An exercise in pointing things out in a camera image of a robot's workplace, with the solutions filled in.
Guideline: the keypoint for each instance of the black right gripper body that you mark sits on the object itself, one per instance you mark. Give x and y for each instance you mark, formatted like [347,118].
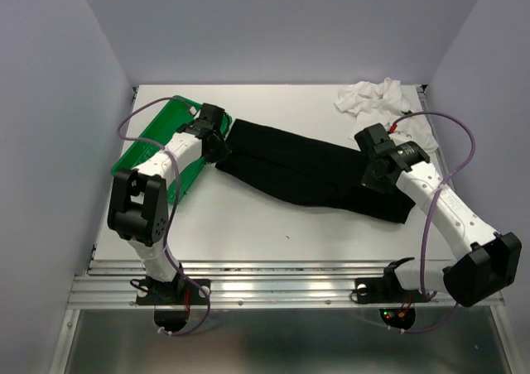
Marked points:
[371,179]

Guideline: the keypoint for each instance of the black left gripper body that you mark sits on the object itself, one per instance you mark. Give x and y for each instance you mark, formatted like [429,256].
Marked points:
[219,151]

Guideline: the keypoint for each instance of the black t shirt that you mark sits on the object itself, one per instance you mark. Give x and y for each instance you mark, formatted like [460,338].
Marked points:
[307,172]

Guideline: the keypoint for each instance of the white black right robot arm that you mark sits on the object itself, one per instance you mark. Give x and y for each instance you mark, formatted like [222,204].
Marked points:
[483,261]

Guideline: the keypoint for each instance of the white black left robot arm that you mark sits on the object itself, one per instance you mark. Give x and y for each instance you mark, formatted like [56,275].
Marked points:
[140,214]

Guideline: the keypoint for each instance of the white t shirt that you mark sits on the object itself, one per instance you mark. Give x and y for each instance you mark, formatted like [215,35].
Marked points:
[368,103]

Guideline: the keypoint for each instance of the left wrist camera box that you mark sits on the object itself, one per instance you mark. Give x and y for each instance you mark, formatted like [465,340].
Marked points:
[209,117]

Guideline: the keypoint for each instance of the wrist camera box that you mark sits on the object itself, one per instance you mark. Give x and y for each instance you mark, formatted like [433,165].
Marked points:
[374,140]
[209,117]

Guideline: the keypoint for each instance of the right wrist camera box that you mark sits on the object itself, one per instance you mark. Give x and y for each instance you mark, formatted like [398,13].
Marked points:
[374,140]

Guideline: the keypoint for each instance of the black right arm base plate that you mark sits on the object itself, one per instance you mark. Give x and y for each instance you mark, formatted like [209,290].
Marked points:
[377,290]

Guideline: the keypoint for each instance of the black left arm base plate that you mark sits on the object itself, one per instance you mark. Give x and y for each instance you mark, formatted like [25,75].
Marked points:
[176,293]

